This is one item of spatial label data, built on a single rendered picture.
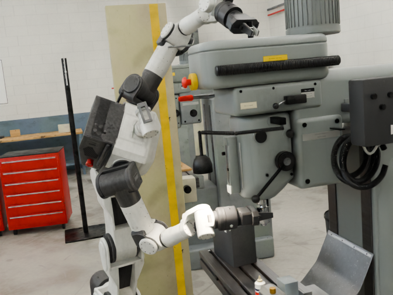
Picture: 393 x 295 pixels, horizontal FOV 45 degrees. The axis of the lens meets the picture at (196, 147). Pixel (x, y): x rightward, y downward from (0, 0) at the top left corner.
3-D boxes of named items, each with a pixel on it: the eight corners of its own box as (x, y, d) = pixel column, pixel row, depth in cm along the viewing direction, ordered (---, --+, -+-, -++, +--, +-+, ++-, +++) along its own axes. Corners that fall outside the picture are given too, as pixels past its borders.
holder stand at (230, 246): (233, 268, 217) (230, 226, 214) (214, 253, 237) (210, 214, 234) (257, 262, 221) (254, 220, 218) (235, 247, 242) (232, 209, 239)
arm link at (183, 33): (212, 18, 199) (185, 36, 214) (193, 3, 194) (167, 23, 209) (206, 37, 194) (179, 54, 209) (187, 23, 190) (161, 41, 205)
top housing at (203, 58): (207, 90, 157) (203, 40, 154) (187, 89, 182) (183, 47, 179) (333, 77, 169) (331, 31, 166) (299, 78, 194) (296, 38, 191)
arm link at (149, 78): (137, 63, 204) (121, 91, 203) (151, 69, 199) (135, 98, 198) (152, 75, 213) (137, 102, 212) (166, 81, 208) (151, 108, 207)
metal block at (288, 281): (285, 300, 166) (284, 284, 165) (277, 293, 171) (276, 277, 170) (299, 297, 167) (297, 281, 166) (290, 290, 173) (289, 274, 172)
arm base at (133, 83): (113, 100, 201) (134, 102, 195) (122, 72, 204) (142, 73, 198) (134, 113, 213) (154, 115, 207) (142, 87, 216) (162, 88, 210)
